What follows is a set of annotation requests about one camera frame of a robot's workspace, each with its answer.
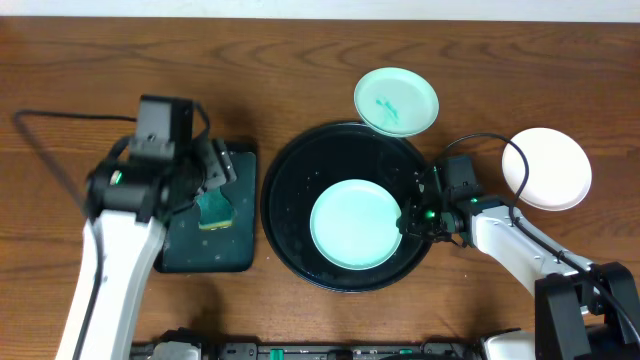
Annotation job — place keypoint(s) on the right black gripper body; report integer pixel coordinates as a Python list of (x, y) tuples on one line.
[(426, 219)]

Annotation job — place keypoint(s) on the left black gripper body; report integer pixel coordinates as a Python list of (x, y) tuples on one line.
[(220, 163)]

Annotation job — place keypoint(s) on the green yellow sponge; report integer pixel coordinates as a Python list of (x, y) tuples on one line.
[(216, 211)]

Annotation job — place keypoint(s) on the mint plate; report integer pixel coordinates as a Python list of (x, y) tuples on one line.
[(353, 225), (396, 102)]

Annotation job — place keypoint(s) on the white plate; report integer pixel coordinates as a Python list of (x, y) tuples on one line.
[(560, 173)]

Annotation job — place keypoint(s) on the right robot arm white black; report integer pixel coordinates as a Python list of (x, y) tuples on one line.
[(583, 310)]

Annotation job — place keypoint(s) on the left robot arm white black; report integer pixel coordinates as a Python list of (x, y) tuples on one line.
[(155, 204)]

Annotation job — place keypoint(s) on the black rectangular tray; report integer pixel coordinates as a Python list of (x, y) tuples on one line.
[(190, 249)]

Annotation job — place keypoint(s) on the black round tray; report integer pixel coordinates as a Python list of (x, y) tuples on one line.
[(310, 164)]

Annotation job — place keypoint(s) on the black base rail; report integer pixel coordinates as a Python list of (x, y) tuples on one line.
[(185, 344)]

